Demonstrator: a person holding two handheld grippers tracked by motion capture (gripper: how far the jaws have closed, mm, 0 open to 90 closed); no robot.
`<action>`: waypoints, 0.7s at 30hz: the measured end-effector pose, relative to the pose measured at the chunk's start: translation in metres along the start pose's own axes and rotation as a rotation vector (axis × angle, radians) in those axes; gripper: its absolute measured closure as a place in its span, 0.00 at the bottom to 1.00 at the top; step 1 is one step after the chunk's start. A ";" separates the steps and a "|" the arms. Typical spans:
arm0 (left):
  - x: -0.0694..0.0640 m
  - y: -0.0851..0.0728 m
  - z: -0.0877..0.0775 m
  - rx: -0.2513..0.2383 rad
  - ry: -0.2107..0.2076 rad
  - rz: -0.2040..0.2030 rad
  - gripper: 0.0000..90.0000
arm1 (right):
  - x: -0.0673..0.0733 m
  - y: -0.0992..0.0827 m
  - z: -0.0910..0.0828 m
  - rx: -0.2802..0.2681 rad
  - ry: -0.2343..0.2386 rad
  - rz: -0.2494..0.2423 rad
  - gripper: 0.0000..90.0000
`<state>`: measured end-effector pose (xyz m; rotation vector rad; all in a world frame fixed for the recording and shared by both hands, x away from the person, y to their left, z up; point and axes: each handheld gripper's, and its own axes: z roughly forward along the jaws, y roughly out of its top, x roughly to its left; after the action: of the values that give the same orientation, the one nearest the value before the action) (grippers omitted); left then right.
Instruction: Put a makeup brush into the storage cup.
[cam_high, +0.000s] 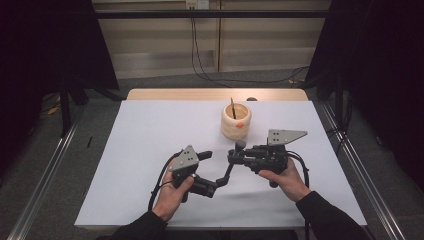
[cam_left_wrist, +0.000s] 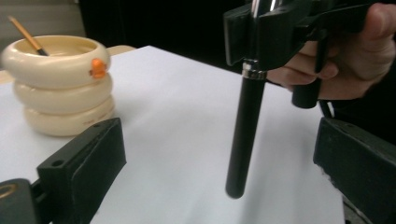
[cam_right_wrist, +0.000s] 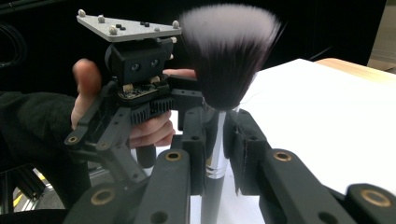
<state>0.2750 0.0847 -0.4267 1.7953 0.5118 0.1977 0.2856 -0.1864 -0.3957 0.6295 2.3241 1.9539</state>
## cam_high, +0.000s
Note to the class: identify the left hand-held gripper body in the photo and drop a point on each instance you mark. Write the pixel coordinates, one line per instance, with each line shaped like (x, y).
(185, 160)

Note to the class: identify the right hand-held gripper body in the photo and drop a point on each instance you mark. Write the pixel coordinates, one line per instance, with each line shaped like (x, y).
(271, 158)

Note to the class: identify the black makeup brush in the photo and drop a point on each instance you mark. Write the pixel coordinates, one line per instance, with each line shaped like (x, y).
(240, 145)

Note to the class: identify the cream ribbed brush holder cup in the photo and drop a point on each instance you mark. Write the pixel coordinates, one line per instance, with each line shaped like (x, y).
(233, 130)

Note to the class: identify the brown pencil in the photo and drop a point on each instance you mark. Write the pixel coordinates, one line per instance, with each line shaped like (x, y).
(233, 108)

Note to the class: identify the person's right hand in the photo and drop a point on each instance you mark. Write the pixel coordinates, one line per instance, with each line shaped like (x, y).
(290, 181)

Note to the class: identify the person's left hand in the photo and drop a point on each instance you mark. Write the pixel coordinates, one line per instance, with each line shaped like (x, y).
(170, 200)

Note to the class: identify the white table mat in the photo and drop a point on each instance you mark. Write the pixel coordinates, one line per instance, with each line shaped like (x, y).
(160, 133)

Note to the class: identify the black metal stand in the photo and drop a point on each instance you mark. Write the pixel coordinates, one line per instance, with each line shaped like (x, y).
(65, 110)

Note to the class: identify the yellow floor object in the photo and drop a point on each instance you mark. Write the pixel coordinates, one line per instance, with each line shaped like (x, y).
(52, 110)

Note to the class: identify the black curtain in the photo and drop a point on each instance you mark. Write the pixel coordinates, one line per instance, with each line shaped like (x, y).
(40, 50)
(383, 66)

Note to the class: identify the aluminium floor rail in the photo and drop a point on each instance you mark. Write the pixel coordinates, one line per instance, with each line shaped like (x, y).
(43, 176)
(366, 186)

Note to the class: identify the wooden wall strip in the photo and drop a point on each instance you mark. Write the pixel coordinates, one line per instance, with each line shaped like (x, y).
(219, 40)

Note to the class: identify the black horizontal frame bar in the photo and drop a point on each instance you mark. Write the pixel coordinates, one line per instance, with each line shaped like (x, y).
(206, 14)

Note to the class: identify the white wall socket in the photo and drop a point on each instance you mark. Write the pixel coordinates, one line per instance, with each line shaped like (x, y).
(197, 4)

